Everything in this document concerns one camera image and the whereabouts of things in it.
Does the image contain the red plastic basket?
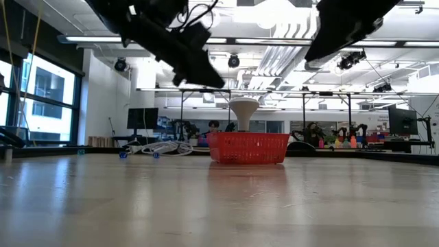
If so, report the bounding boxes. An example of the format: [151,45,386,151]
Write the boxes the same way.
[206,132,291,165]

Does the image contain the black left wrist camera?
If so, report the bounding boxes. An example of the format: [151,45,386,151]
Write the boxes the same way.
[178,22,213,52]

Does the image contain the window with dark frame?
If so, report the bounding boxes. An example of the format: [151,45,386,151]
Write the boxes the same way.
[0,51,83,145]

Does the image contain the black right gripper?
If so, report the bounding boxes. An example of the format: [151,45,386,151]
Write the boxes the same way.
[304,0,401,63]

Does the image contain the wooden blocks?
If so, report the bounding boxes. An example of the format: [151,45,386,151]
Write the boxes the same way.
[88,136,114,148]

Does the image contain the ceiling light rail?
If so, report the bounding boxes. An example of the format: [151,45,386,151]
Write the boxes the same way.
[57,34,439,48]

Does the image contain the black workstation frame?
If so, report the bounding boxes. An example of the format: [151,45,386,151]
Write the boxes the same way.
[178,88,232,133]
[300,91,353,138]

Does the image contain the white lamp with metal base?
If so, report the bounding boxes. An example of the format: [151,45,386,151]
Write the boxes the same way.
[228,97,261,133]

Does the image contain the yellow power cable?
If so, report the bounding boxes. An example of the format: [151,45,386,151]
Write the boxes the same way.
[1,0,44,138]

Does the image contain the person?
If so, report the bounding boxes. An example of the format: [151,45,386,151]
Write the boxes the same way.
[207,119,221,135]

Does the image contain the black monitor on stand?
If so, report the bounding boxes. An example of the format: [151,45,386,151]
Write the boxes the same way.
[126,107,159,138]
[388,106,418,136]

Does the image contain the white coiled cable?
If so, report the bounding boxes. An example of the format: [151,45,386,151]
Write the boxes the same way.
[125,140,210,157]

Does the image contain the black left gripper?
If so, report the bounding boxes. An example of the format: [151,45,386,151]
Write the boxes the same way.
[119,15,226,89]

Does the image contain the black ceiling camera cluster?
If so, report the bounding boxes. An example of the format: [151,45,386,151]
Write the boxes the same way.
[337,50,367,71]

